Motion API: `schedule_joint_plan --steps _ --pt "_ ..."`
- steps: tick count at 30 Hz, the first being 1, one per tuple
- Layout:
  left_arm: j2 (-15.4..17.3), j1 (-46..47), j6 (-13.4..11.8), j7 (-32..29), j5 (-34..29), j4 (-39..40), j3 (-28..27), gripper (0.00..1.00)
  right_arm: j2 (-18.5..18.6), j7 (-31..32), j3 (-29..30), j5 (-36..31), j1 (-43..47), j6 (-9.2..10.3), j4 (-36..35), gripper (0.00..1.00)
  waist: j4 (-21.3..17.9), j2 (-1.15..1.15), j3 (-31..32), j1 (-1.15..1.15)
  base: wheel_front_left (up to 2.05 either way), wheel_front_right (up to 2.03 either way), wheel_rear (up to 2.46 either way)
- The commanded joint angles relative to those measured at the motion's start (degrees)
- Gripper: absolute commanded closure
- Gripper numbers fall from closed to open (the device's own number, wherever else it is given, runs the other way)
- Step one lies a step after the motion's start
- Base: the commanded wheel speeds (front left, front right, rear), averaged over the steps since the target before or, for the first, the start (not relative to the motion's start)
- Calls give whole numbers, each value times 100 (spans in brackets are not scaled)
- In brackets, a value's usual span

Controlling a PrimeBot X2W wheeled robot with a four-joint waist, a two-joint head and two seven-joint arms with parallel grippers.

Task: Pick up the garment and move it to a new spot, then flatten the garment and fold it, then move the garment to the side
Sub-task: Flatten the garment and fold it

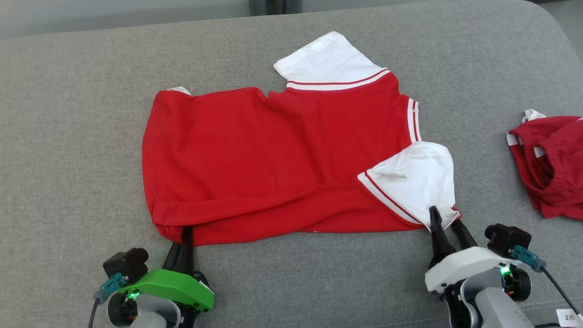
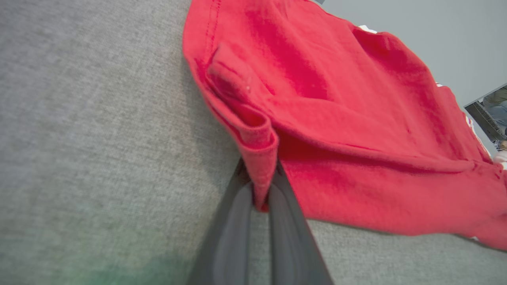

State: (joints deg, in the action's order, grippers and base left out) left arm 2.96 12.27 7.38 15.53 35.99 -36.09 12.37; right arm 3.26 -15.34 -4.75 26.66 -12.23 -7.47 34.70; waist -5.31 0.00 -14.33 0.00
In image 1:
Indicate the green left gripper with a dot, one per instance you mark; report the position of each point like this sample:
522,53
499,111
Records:
173,284

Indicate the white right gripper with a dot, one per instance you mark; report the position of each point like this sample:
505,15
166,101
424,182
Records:
460,266

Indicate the red and white shirt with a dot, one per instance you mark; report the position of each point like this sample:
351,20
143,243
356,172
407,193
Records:
273,159

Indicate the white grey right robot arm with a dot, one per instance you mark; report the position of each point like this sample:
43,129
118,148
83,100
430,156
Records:
496,310

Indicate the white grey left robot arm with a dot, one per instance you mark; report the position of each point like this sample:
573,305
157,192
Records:
152,314

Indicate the red shorts with white stripes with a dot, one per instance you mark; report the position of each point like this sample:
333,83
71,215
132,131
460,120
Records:
555,155

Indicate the grey fabric sofa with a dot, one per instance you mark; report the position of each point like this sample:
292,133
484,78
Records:
68,136

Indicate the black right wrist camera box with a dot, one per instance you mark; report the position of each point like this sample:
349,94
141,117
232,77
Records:
508,239

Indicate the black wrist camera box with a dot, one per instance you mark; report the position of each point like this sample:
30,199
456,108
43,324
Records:
508,239
125,264

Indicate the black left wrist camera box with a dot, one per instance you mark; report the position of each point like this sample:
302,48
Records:
125,264

